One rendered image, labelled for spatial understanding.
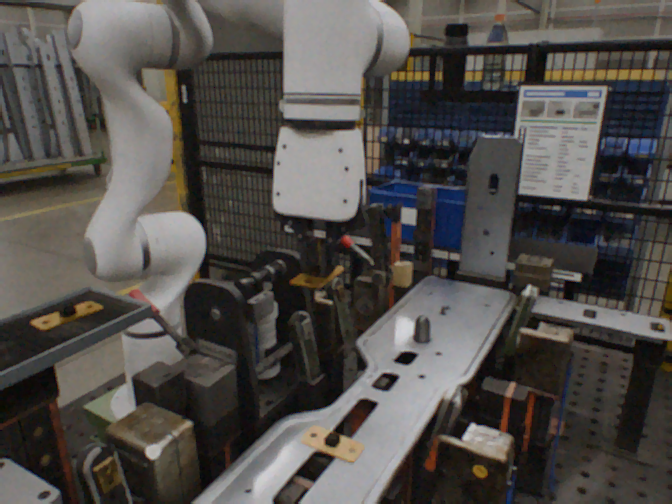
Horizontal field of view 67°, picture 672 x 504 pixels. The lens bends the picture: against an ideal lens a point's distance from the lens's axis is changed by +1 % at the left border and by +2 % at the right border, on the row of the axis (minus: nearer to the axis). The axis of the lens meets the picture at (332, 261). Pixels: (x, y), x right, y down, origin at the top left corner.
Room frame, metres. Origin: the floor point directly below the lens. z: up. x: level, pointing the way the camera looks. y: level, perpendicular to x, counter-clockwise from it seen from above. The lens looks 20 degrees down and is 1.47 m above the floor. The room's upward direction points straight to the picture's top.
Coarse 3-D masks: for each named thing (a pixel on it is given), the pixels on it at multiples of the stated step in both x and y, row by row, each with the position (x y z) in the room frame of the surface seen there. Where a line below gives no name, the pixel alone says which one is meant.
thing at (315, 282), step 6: (318, 264) 0.62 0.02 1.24; (312, 270) 0.57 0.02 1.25; (318, 270) 0.57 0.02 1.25; (336, 270) 0.59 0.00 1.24; (342, 270) 0.60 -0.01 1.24; (300, 276) 0.57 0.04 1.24; (306, 276) 0.57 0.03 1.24; (312, 276) 0.57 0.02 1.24; (318, 276) 0.57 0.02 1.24; (330, 276) 0.57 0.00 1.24; (294, 282) 0.54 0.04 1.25; (300, 282) 0.54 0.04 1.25; (312, 282) 0.55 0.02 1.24; (318, 282) 0.55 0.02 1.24; (324, 282) 0.55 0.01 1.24
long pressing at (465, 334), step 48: (432, 288) 1.10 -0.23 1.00; (480, 288) 1.10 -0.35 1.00; (384, 336) 0.87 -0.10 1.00; (432, 336) 0.87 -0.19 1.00; (480, 336) 0.87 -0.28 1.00; (432, 384) 0.71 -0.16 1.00; (288, 432) 0.59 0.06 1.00; (384, 432) 0.59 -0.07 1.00; (240, 480) 0.50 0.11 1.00; (288, 480) 0.50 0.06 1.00; (336, 480) 0.50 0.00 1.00; (384, 480) 0.50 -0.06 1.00
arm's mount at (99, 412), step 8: (112, 392) 0.99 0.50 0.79; (96, 400) 0.96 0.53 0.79; (104, 400) 0.96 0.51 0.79; (88, 408) 0.93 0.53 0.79; (96, 408) 0.93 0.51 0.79; (104, 408) 0.93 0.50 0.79; (88, 416) 0.93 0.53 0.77; (96, 416) 0.91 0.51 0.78; (104, 416) 0.91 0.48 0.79; (112, 416) 0.91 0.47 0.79; (96, 424) 0.92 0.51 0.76; (104, 424) 0.91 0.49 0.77; (96, 440) 0.93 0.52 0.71; (104, 440) 0.91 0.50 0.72
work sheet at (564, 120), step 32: (544, 96) 1.41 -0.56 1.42; (576, 96) 1.37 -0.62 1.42; (608, 96) 1.34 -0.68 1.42; (512, 128) 1.44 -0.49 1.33; (544, 128) 1.40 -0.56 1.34; (576, 128) 1.37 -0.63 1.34; (544, 160) 1.40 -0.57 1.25; (576, 160) 1.36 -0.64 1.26; (544, 192) 1.39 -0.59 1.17; (576, 192) 1.35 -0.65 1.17
